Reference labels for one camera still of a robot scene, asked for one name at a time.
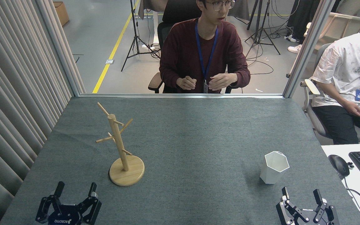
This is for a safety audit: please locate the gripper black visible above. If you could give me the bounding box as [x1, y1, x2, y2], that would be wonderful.
[36, 181, 102, 225]
[276, 187, 340, 225]

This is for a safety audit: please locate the white hexagonal cup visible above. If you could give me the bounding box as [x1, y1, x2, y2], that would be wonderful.
[260, 151, 290, 184]

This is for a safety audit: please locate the wooden cup rack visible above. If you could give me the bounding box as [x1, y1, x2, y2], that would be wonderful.
[96, 102, 145, 187]

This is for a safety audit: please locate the person's right hand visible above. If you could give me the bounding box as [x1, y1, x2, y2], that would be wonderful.
[176, 76, 197, 90]
[342, 101, 360, 117]

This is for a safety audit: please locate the person's left hand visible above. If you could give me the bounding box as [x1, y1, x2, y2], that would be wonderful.
[209, 73, 238, 91]

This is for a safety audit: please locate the black computer mouse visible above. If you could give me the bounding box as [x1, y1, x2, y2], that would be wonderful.
[328, 154, 350, 179]

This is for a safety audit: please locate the grey office chair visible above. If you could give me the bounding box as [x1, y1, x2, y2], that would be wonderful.
[300, 42, 360, 144]

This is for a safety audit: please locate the grey table cloth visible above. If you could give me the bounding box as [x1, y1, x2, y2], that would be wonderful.
[0, 96, 360, 225]

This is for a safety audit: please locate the beige pleated curtain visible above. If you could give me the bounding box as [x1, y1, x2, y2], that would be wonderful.
[0, 0, 87, 225]

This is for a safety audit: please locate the person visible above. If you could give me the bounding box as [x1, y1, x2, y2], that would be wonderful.
[285, 0, 324, 54]
[159, 0, 251, 94]
[311, 6, 360, 145]

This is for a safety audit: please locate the black tripod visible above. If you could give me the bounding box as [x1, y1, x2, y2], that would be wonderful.
[244, 0, 281, 58]
[121, 0, 161, 72]

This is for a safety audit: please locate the beige plastic chair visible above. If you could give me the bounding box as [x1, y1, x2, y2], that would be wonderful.
[303, 12, 360, 50]

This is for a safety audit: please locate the cardboard box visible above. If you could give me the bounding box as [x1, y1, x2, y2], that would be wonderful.
[53, 2, 70, 27]

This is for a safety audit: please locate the black office chair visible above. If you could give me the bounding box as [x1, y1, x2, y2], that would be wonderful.
[148, 0, 243, 94]

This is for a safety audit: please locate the black mouse cable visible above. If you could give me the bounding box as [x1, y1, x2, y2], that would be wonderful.
[342, 177, 360, 217]

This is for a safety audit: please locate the black floor cable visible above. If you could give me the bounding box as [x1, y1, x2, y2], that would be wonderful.
[246, 31, 275, 75]

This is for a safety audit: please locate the silver table edge rail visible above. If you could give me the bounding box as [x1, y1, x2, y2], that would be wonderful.
[79, 93, 285, 98]

